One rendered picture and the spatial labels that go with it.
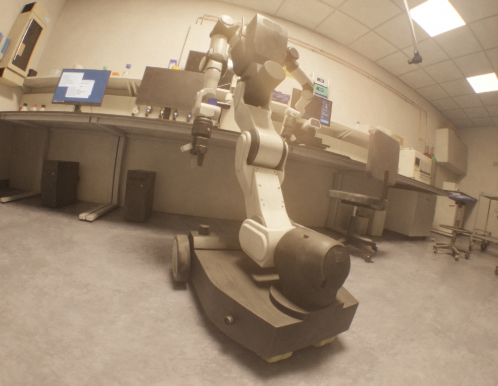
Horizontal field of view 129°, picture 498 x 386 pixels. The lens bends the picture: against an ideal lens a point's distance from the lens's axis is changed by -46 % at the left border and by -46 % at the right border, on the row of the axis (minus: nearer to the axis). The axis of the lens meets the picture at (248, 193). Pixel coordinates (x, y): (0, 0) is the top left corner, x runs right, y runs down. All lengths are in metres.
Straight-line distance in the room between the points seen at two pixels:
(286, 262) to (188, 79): 1.63
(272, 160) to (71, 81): 1.94
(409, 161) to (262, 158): 2.49
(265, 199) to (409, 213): 2.63
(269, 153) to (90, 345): 0.85
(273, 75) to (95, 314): 1.09
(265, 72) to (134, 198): 1.32
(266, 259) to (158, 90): 1.57
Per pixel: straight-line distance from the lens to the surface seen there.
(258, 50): 1.13
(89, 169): 2.49
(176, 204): 2.28
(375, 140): 1.61
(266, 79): 0.98
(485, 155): 6.42
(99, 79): 2.18
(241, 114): 1.02
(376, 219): 2.91
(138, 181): 1.77
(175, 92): 1.85
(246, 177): 0.81
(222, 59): 1.15
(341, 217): 2.99
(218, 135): 1.47
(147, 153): 2.29
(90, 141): 2.50
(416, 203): 3.15
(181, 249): 0.86
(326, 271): 0.51
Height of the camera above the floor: 0.47
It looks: 4 degrees down
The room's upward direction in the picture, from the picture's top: 9 degrees clockwise
